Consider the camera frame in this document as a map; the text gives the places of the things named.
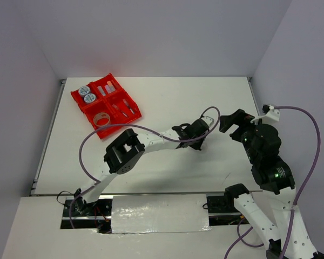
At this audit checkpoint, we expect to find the blue pen refill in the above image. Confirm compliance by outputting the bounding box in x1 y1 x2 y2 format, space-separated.
123 99 135 114

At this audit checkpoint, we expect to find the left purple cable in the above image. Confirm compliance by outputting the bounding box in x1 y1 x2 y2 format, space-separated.
67 106 221 230

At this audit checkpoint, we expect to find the red pen refill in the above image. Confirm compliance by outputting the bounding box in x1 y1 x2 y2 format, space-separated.
112 104 129 118

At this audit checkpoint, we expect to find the blue paint jar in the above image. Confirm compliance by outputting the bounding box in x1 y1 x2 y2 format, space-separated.
78 86 91 98
83 93 97 104

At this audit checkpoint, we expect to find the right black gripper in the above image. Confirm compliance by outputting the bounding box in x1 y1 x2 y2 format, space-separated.
218 107 259 162

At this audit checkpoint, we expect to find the blue highlighter marker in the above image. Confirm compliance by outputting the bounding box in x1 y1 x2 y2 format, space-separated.
97 86 106 96

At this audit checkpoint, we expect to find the large clear tape roll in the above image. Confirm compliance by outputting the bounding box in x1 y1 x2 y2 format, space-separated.
93 112 111 127

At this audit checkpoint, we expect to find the red four-compartment tray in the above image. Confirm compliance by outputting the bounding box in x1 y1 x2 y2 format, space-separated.
71 73 142 140

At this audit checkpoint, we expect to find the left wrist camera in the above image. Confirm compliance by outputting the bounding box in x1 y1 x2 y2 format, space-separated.
200 116 214 127

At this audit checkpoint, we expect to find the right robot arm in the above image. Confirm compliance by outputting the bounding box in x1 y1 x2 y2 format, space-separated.
220 105 324 258

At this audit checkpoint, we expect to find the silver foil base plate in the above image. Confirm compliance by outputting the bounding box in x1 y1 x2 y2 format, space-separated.
111 194 211 234

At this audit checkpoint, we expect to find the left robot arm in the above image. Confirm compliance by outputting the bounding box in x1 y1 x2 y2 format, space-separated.
70 116 214 216

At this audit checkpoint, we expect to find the purple cable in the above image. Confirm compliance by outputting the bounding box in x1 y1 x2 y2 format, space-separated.
224 106 321 259
67 106 221 230

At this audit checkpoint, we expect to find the orange highlighter marker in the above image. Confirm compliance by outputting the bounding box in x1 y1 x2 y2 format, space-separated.
107 81 116 93

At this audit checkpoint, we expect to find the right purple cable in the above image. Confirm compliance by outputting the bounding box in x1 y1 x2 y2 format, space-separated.
224 106 321 259

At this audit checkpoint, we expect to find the pink highlighter marker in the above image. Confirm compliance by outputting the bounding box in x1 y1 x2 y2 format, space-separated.
105 85 112 94

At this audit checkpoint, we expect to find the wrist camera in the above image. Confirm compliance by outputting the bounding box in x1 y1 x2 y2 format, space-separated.
251 104 280 125
200 116 214 127

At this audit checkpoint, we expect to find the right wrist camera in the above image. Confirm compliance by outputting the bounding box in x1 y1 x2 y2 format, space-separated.
251 104 280 125

